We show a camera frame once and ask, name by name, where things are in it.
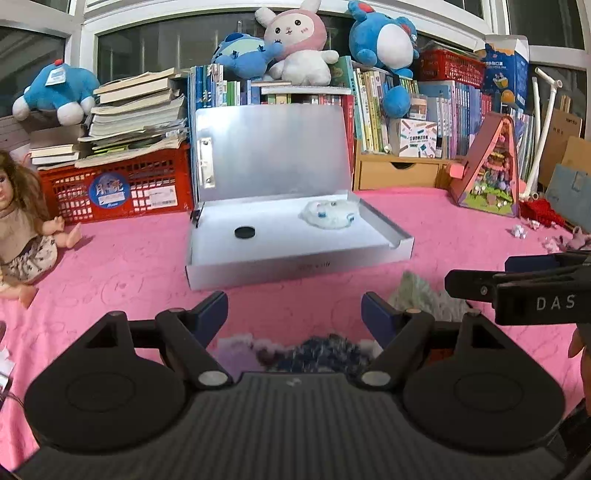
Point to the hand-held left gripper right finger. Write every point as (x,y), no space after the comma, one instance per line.
(375,316)

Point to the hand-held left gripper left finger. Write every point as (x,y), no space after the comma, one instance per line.
(214,311)

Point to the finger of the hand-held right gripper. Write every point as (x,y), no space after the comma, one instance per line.
(466,284)
(531,264)

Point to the grey-green speckled cloth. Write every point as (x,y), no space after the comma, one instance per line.
(418,295)

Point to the purple monster plush toy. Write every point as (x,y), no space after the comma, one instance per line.
(235,355)

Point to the dark blue patterned cloth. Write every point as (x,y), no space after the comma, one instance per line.
(323,353)

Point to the black round disc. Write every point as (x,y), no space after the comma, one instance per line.
(245,232)

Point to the white fluffy toy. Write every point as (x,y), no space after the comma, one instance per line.
(328,214)

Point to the white file box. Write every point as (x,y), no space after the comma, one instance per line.
(272,152)

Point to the person's right hand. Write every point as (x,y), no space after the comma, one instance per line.
(577,344)

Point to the small white toy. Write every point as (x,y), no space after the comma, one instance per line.
(521,230)

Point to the small purple toy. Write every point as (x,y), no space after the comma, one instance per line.
(577,240)

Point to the red knitted fabric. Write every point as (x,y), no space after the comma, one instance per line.
(542,210)

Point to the pink triangular dollhouse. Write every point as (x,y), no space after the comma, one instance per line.
(491,180)

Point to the pink blanket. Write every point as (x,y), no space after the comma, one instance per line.
(115,263)

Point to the wooden drawer box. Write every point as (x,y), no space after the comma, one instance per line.
(392,175)

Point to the white patterned small box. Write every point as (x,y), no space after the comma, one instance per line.
(413,138)

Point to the row of upright colourful books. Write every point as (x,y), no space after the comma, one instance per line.
(452,115)

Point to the red plastic crate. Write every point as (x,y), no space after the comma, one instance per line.
(74,198)

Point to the blue printed carton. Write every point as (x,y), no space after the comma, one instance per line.
(505,74)

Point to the stack of worn books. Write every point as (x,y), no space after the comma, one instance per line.
(138,120)

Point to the long-haired baby doll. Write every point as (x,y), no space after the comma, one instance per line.
(21,230)

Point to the red plastic basket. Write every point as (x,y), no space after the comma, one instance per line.
(450,67)

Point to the white paper scrap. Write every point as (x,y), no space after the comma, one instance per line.
(5,369)

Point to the row of upright blue books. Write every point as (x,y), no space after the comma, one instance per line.
(217,87)

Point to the small pile of thick books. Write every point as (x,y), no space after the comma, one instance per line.
(55,150)

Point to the blue alien plush toy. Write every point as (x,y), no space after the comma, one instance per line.
(244,57)

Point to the blue white-bellied plush toy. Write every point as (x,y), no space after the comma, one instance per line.
(378,41)

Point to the blue plush toy with tag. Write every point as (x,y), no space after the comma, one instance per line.
(55,90)

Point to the pink hooded rabbit plush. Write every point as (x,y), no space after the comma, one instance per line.
(295,50)

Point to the white framed window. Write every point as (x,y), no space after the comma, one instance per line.
(152,41)

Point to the white plastic pipe frame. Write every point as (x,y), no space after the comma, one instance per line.
(549,106)

